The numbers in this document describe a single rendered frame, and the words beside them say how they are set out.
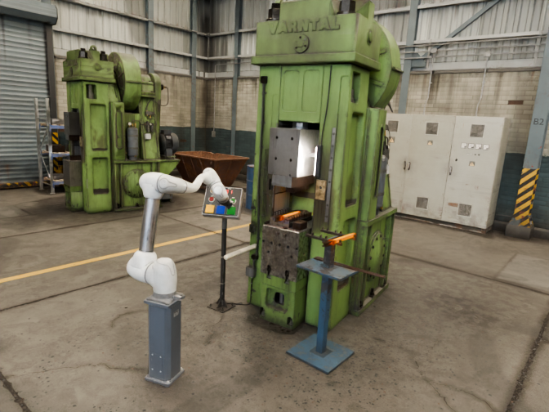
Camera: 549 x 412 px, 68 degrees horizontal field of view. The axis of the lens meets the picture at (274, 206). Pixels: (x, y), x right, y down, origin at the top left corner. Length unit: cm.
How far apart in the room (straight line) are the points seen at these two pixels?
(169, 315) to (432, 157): 657
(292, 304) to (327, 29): 230
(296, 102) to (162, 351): 222
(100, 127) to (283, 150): 494
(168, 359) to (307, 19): 278
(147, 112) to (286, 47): 499
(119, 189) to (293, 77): 510
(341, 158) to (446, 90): 592
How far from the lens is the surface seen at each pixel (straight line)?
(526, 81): 879
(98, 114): 788
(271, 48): 373
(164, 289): 282
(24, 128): 1071
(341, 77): 342
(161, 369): 308
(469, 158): 825
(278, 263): 360
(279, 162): 349
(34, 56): 1085
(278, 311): 377
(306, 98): 354
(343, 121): 338
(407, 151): 860
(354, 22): 341
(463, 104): 898
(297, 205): 400
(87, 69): 778
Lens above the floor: 183
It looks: 12 degrees down
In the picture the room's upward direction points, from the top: 3 degrees clockwise
